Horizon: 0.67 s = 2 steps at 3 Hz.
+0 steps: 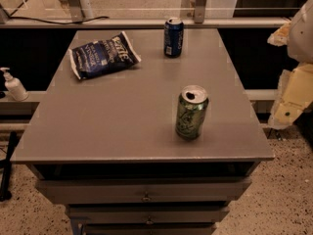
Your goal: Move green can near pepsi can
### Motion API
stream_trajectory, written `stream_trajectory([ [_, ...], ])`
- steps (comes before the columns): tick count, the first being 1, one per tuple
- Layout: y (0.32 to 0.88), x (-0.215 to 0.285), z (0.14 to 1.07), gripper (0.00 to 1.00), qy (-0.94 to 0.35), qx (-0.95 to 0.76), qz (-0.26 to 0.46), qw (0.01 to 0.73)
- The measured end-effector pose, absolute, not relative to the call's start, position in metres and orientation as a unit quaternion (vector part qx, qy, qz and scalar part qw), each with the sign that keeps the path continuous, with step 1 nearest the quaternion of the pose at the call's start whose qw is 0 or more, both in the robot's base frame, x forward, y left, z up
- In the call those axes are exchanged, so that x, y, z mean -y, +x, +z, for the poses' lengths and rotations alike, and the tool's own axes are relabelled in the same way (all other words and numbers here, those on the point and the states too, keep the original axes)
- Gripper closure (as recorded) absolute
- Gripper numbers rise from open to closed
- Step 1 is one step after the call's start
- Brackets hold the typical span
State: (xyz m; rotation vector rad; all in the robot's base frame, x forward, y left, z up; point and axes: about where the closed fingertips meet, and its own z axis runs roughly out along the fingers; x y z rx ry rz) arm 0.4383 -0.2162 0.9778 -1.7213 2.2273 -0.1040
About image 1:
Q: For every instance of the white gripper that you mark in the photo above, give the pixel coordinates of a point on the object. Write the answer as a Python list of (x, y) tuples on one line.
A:
[(302, 36)]

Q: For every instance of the green soda can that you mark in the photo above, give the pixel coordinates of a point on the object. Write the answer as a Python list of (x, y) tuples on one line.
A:
[(191, 110)]

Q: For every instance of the blue pepsi can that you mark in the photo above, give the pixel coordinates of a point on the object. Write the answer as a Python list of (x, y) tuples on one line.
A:
[(173, 37)]

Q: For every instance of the top drawer with knob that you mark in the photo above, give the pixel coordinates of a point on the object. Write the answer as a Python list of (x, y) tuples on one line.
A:
[(73, 192)]

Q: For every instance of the drawer with knob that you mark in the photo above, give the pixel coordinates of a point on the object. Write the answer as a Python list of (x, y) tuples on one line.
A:
[(73, 192), (149, 215)]

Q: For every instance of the blue chip bag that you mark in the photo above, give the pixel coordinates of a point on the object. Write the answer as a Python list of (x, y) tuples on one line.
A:
[(103, 57)]

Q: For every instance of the grey drawer cabinet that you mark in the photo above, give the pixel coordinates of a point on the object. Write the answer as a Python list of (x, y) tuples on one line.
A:
[(122, 127)]

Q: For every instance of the white pump bottle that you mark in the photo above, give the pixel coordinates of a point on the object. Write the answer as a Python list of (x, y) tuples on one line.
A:
[(14, 86)]

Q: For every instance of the black stand leg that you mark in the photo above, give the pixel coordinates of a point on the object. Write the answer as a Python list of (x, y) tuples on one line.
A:
[(6, 165)]

